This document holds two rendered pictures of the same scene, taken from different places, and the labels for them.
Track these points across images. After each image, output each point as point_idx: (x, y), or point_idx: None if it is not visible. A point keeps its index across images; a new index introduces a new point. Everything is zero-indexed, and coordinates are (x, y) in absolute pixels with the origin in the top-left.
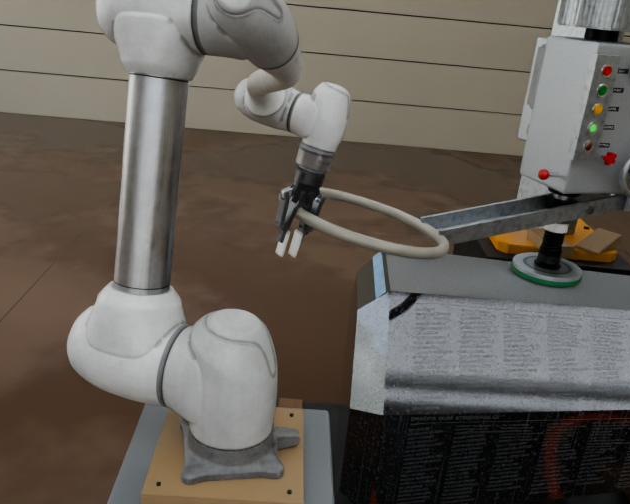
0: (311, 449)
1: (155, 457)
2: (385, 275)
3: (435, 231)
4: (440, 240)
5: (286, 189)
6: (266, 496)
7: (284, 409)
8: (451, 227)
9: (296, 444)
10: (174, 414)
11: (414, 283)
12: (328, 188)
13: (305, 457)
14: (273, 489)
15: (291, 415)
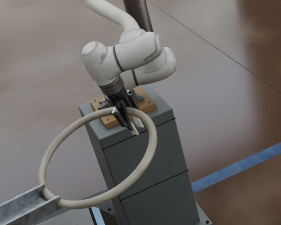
0: (98, 123)
1: (141, 88)
2: (96, 224)
3: (47, 191)
4: (43, 179)
5: (128, 91)
6: (101, 97)
7: (112, 120)
8: (35, 188)
9: (99, 109)
10: (149, 100)
11: (71, 221)
12: (137, 169)
13: (99, 120)
14: (100, 99)
15: (107, 119)
